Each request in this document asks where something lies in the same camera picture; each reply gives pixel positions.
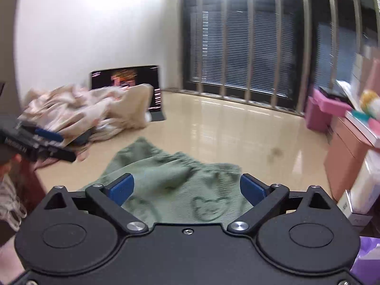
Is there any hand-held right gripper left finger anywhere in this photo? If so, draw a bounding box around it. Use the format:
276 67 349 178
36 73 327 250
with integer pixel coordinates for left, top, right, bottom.
42 173 149 233

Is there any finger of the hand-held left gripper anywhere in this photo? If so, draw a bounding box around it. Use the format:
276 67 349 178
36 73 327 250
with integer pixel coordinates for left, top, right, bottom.
36 142 77 163
18 121 65 143

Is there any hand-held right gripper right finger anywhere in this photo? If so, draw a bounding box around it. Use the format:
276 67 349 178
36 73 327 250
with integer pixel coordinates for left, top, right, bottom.
227 173 336 233

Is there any green printed garment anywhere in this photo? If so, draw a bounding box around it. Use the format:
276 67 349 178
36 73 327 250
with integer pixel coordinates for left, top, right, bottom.
78 137 256 225

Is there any white lace cloth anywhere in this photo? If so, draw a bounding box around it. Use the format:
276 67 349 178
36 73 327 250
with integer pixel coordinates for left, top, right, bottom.
0 175 28 230

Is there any cream cloth garment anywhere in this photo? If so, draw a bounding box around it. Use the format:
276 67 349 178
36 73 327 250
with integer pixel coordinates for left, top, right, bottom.
22 83 155 152

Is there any dark tablet keyboard case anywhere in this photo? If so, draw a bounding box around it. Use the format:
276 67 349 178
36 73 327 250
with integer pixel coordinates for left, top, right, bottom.
145 88 166 122

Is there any black tablet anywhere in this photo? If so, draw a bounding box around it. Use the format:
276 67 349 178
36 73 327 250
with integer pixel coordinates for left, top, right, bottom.
90 64 161 91

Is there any tall pink box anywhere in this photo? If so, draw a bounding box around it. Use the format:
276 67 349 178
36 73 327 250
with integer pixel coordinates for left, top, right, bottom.
305 96 336 133

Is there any pink drawer cabinet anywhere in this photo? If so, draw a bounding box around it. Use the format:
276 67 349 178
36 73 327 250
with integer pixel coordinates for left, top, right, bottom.
323 116 380 203

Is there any small white box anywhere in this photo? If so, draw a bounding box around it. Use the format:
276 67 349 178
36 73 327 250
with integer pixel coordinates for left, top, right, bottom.
344 190 375 227

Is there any flat pink box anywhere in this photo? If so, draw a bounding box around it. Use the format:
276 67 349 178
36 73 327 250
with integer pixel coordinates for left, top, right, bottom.
313 88 354 115

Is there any white cotton swab container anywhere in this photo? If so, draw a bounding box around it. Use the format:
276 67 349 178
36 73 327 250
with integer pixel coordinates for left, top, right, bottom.
350 151 380 215

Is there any black flat box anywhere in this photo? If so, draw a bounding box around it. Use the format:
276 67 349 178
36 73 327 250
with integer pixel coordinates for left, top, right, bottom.
319 85 354 102

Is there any teal white flat box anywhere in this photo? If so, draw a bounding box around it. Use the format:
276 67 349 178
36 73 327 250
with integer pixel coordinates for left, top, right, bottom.
345 109 380 149

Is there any purple tissue pack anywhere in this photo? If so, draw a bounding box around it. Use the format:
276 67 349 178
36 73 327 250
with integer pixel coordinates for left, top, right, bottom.
350 236 380 285

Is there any clear plastic bag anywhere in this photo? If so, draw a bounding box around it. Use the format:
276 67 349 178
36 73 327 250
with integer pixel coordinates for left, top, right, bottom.
335 80 366 108

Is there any metal window grille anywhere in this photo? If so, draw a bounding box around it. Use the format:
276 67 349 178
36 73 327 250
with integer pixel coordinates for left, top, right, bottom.
177 0 380 117

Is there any stack of white boxes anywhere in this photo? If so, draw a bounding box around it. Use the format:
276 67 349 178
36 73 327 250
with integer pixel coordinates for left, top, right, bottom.
351 46 380 96

